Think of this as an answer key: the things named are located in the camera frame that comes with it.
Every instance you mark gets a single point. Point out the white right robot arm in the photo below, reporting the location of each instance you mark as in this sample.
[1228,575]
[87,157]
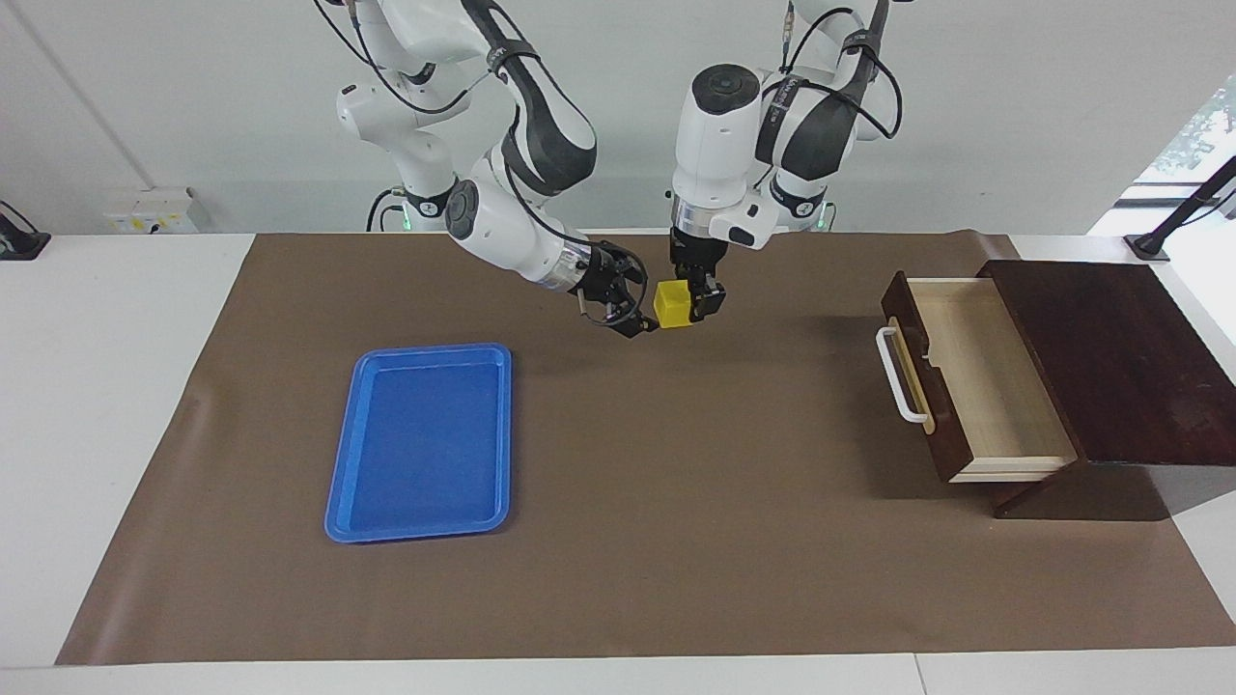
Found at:
[502,222]

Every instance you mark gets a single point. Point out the dark wooden cabinet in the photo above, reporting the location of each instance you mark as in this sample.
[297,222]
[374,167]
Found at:
[1110,367]

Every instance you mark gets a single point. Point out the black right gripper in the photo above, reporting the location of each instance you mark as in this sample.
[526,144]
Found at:
[603,280]

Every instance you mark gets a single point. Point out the bright window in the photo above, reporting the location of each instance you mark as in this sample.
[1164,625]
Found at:
[1193,135]

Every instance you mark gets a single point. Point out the dark wooden drawer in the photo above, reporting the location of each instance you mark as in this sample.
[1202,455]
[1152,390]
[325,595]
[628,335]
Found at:
[985,376]

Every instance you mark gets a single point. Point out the white wall socket strip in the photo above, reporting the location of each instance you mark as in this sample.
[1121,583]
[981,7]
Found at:
[150,212]

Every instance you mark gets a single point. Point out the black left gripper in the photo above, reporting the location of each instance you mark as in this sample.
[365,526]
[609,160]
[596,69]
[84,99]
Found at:
[697,256]

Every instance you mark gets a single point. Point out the yellow cube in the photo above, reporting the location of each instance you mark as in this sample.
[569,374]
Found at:
[673,304]

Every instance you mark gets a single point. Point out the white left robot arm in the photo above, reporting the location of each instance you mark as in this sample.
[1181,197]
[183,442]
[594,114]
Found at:
[715,135]

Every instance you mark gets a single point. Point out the black table clamp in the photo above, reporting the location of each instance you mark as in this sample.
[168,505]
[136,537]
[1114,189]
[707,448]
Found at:
[19,243]

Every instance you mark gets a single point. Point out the blue plastic tray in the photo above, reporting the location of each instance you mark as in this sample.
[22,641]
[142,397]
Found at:
[425,444]

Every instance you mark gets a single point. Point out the brown table mat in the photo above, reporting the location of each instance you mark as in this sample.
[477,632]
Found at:
[676,483]

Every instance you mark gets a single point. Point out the black camera stand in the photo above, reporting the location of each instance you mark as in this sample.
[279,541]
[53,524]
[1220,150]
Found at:
[1149,246]

